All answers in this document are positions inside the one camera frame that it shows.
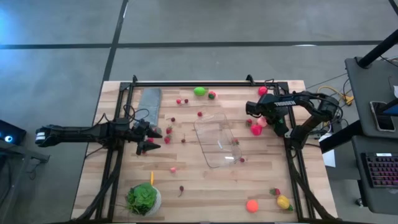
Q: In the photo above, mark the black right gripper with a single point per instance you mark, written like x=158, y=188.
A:
x=280, y=126

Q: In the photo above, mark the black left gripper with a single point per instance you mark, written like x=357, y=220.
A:
x=141, y=137

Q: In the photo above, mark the pink peach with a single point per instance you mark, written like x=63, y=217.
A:
x=262, y=122

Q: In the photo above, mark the small pink red fruit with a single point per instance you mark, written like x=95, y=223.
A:
x=173, y=170

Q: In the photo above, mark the yellow pencil stick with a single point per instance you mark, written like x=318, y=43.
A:
x=152, y=178

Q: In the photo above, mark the dark red cherry with stem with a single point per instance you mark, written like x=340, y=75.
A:
x=181, y=188

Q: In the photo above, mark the green lime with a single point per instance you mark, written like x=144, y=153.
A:
x=200, y=91

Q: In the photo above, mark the red green round fruit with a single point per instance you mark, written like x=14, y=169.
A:
x=211, y=95

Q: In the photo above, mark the yellow lemon with green leaf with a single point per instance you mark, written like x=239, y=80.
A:
x=283, y=202

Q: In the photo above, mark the orange fruit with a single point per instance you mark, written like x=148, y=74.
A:
x=252, y=206

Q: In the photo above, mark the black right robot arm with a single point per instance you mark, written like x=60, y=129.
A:
x=311, y=101

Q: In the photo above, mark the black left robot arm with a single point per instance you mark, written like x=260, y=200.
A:
x=77, y=133

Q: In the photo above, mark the clear plastic tupperware container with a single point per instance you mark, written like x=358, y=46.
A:
x=217, y=133

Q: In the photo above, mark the grey folded cloth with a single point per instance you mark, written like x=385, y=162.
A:
x=147, y=105

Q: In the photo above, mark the green plant in white pot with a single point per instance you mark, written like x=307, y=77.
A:
x=143, y=199

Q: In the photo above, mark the white paper sheet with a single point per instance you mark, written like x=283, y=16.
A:
x=329, y=158

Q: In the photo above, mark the black desk leg bar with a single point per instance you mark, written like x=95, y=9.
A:
x=342, y=137

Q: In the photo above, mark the grey desk top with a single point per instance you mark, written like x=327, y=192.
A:
x=360, y=87

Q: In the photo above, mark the black smartphone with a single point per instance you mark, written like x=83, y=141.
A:
x=382, y=116

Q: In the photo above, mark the black caster wheel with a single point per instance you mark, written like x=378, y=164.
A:
x=359, y=202

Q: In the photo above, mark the black backlit keyboard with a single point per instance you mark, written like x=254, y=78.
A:
x=382, y=171

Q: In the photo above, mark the grey keyboard desk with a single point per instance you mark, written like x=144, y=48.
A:
x=373, y=199

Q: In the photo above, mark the black pole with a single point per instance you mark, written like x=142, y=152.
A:
x=376, y=49

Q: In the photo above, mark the grey metal stand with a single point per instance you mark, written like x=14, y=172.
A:
x=18, y=152

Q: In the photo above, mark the black box with blue light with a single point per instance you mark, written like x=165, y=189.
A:
x=17, y=132

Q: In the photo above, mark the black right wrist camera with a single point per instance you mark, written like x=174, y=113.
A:
x=255, y=109

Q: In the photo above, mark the black metal table frame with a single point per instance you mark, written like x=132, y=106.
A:
x=202, y=84

